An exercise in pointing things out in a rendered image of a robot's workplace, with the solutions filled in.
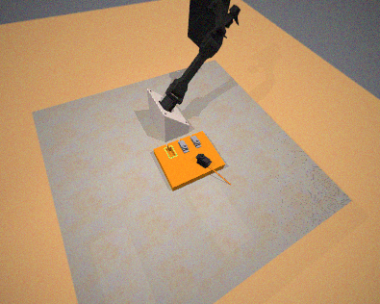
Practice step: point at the orange flat deck plate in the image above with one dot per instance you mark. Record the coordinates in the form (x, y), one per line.
(178, 161)

